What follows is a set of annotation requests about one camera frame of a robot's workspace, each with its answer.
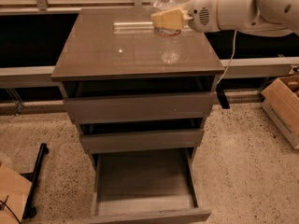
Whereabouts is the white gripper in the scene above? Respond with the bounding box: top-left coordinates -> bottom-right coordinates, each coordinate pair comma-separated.
151,0 -> 220,33

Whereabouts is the clear plastic water bottle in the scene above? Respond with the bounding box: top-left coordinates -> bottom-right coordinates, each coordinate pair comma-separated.
153,0 -> 180,64

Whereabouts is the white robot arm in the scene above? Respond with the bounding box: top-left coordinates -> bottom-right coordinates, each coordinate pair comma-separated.
151,0 -> 299,37

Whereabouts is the top drawer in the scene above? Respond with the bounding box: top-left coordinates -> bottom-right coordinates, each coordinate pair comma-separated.
64,92 -> 215,124

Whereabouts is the brown drawer cabinet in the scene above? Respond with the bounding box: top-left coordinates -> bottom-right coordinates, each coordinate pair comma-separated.
50,6 -> 226,224

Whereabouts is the middle drawer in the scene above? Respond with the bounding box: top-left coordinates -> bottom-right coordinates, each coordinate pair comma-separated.
80,129 -> 204,154

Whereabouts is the open bottom drawer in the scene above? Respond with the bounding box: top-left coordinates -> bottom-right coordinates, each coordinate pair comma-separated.
83,148 -> 211,224

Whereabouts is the cardboard box right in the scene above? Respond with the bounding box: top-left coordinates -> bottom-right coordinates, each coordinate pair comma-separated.
262,75 -> 299,149

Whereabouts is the cardboard box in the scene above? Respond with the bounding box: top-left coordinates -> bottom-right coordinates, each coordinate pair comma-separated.
0,163 -> 32,224
262,75 -> 299,149

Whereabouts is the cardboard box left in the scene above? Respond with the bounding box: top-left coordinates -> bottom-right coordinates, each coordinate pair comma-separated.
0,163 -> 32,224

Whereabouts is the black metal stand leg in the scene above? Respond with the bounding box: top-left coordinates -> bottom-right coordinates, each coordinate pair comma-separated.
22,143 -> 49,218

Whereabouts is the white power cable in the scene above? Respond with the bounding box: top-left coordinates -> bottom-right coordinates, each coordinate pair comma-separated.
215,30 -> 238,86

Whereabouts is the metal window rail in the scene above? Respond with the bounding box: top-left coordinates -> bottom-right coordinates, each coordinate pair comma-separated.
0,56 -> 299,89

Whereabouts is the black cable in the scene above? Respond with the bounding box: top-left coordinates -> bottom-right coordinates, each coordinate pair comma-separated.
0,195 -> 22,224

